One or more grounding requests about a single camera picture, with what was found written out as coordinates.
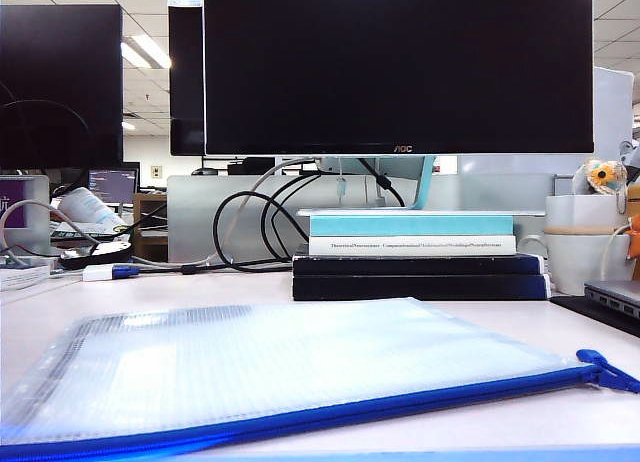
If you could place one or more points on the transparent file bag blue zipper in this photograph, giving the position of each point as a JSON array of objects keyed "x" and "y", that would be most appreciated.
[{"x": 250, "y": 367}]

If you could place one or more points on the small hanging charm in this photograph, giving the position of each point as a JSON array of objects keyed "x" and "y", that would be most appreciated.
[{"x": 341, "y": 187}]

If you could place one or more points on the teal book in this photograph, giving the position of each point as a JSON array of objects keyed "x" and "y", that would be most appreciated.
[{"x": 410, "y": 225}]

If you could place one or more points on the white book with printed spine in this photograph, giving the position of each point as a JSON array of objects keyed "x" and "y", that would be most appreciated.
[{"x": 410, "y": 250}]

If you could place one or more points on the thin dark navy book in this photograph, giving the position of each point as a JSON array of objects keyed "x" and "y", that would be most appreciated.
[{"x": 415, "y": 265}]

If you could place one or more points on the white and teal monitor stand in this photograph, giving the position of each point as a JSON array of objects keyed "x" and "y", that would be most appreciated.
[{"x": 425, "y": 187}]

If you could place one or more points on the thick dark navy book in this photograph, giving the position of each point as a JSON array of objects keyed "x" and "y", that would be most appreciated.
[{"x": 415, "y": 287}]

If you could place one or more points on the large black AOC monitor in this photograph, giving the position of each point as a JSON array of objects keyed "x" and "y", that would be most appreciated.
[{"x": 400, "y": 67}]

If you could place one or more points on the brown wooden cabinet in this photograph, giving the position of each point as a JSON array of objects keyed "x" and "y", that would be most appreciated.
[{"x": 143, "y": 217}]

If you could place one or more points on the narrow black monitor white edge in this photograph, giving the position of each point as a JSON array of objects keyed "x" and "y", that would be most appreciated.
[{"x": 186, "y": 82}]

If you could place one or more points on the laptop screen showing code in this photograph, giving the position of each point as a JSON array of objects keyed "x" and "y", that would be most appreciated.
[{"x": 113, "y": 184}]

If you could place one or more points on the black round monitor base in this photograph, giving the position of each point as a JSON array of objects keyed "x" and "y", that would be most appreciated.
[{"x": 100, "y": 254}]

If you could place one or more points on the white adapter with blue plug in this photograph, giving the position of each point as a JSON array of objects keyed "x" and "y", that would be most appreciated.
[{"x": 98, "y": 272}]

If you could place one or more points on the white printed bottle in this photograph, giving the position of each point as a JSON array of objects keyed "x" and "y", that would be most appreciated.
[{"x": 86, "y": 204}]

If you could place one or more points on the fluorescent ceiling light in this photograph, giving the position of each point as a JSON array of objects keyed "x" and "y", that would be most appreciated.
[{"x": 150, "y": 52}]

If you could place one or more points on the large white mug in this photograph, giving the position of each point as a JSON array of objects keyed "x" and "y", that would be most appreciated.
[{"x": 575, "y": 262}]

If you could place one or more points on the silver monitor purple screen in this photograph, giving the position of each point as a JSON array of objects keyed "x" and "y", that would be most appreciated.
[{"x": 36, "y": 217}]

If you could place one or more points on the beige plush with orange flower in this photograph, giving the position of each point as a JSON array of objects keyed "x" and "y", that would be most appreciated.
[{"x": 605, "y": 174}]

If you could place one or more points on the black monitor without logo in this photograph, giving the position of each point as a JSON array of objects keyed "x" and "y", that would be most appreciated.
[{"x": 60, "y": 82}]

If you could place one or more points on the white paper stack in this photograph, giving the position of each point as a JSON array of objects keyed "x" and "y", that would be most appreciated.
[{"x": 20, "y": 277}]

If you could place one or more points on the silver laptop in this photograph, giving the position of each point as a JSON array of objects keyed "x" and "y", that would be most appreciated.
[{"x": 620, "y": 292}]

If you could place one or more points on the white board panel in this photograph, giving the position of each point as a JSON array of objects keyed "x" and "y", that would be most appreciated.
[{"x": 612, "y": 112}]

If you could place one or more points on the orange and yellow toy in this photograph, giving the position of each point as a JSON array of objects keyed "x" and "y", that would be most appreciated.
[{"x": 635, "y": 242}]

